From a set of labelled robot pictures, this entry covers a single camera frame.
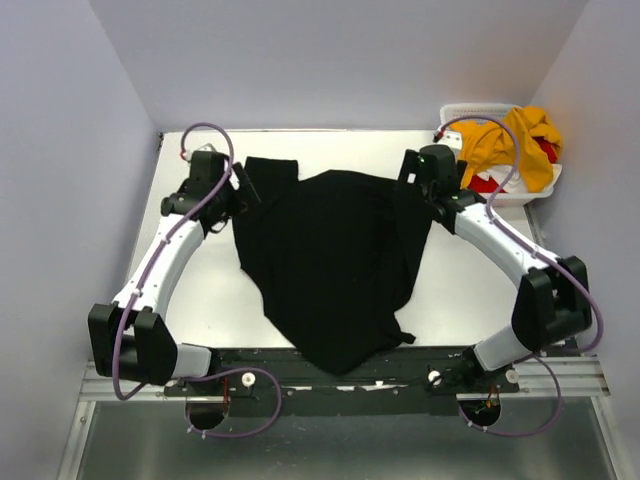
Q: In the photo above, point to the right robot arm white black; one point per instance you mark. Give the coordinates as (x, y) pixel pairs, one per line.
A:
(552, 301)

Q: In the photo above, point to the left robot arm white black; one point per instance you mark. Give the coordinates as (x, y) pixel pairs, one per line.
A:
(130, 339)

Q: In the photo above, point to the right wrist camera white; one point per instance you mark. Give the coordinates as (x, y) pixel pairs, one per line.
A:
(452, 139)

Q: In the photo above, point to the aluminium rail frame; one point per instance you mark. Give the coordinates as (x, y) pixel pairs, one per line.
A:
(552, 428)

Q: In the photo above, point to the black mounting base plate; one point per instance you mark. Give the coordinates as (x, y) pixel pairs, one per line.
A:
(406, 380)

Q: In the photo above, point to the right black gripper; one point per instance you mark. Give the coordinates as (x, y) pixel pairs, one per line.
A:
(410, 166)

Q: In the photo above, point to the white plastic laundry basket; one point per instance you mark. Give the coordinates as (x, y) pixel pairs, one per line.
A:
(451, 113)

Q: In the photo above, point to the black t-shirt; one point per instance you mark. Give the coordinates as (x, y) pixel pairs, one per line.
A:
(334, 256)

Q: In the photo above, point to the yellow t-shirt in basket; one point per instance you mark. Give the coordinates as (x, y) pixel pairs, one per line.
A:
(510, 142)

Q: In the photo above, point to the red t-shirt in basket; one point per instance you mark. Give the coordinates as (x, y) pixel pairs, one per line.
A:
(487, 181)

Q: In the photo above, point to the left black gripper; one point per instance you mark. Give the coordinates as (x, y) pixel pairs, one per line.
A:
(243, 188)

